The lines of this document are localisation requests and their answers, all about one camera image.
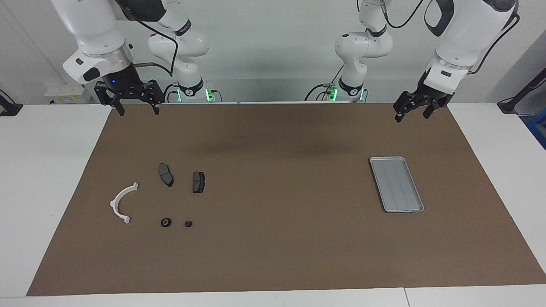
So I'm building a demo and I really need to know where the black base cable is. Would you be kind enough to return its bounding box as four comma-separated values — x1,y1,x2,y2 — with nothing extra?
304,64,346,101
164,83,180,104

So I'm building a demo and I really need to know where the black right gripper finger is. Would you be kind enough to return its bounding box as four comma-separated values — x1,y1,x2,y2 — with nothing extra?
145,80,165,115
95,83,125,116

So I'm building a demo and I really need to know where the black clamp stand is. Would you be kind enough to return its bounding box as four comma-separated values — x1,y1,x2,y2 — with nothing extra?
0,90,23,116

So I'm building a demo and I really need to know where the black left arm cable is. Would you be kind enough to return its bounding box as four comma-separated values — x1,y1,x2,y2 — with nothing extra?
381,0,521,75

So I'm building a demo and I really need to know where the white half-ring bracket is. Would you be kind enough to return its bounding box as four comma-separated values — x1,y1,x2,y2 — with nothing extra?
110,182,139,225

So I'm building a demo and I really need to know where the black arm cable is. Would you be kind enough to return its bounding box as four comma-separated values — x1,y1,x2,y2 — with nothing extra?
381,0,521,75
114,0,179,77

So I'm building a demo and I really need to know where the blue crate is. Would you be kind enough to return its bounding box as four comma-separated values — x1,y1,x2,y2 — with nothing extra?
526,109,546,150

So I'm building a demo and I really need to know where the white power box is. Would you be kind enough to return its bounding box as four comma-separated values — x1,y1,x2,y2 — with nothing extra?
45,84,91,104

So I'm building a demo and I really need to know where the brown table mat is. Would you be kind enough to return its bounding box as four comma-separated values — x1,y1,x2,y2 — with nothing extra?
26,102,546,296

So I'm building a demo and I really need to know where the dark curved brake pad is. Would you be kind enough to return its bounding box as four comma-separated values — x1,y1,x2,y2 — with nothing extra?
158,163,174,188

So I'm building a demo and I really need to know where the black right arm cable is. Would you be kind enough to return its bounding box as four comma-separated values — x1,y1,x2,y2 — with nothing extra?
114,0,179,77

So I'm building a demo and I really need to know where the silver metal tray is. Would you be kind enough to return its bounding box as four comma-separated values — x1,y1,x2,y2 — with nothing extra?
369,156,424,213

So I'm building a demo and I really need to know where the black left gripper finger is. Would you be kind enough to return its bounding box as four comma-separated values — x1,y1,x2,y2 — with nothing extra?
423,99,447,119
393,91,416,123

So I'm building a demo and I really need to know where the black angled stand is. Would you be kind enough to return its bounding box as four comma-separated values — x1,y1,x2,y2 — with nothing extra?
497,68,546,114

